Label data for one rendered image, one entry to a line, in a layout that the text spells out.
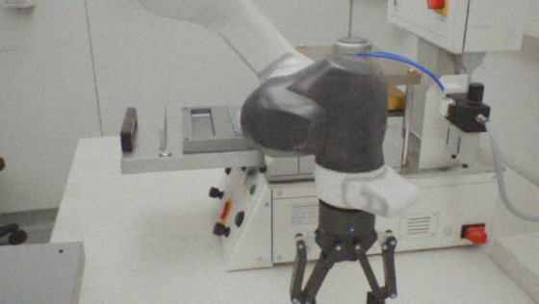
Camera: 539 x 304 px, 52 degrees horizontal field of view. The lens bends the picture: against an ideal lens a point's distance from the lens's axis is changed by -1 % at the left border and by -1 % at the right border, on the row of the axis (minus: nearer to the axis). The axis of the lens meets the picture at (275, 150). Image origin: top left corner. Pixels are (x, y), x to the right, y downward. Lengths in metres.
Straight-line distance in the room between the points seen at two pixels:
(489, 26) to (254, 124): 0.52
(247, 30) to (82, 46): 1.87
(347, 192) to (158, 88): 2.01
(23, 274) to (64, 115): 1.67
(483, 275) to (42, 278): 0.80
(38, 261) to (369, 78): 0.71
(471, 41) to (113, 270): 0.78
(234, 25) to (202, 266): 0.51
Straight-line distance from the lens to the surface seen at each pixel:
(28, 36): 2.61
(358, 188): 0.66
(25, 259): 1.11
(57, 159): 2.75
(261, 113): 0.65
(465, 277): 1.11
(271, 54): 0.76
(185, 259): 1.11
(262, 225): 1.02
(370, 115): 0.64
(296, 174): 0.99
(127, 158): 1.02
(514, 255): 1.12
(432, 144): 1.07
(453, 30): 1.01
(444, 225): 1.14
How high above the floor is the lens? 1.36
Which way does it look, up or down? 22 degrees down
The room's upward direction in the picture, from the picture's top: straight up
